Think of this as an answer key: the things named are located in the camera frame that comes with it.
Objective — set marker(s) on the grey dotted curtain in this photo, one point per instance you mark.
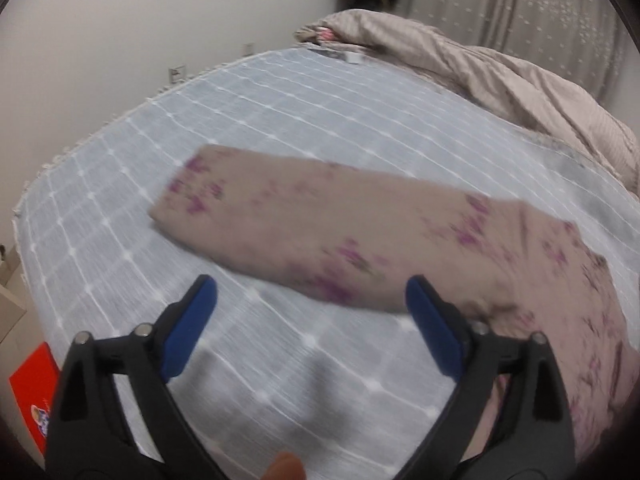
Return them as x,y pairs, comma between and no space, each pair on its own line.
580,40

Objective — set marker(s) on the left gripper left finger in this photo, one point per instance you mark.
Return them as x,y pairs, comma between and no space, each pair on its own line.
113,415

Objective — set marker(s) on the red cardboard box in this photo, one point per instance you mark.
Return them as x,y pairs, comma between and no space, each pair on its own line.
33,385

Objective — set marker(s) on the striped beige duvet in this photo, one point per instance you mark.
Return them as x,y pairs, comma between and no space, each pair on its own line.
513,89

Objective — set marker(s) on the grey checked bed cover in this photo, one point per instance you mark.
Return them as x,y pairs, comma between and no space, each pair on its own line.
351,392

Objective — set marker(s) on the wall socket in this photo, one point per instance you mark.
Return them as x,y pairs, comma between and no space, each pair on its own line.
177,74

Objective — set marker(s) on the pink floral garment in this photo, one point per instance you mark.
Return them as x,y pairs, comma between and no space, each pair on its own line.
354,237

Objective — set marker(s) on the left hand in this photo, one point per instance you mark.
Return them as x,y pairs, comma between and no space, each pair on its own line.
285,466

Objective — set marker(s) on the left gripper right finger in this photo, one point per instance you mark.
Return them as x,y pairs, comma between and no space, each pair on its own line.
508,417

